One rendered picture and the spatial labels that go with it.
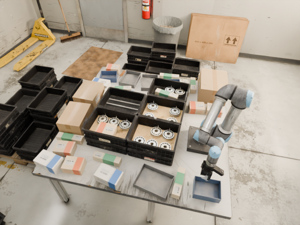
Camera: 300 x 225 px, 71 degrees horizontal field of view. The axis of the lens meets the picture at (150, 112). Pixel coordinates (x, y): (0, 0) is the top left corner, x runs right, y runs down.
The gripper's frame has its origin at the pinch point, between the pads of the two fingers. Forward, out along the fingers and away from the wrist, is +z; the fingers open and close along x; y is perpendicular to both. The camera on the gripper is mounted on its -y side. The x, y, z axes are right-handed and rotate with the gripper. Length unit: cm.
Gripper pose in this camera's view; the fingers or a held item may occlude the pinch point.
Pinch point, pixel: (207, 179)
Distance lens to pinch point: 178.7
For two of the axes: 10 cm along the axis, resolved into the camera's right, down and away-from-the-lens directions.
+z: -0.5, 7.6, 6.5
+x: -2.3, 6.2, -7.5
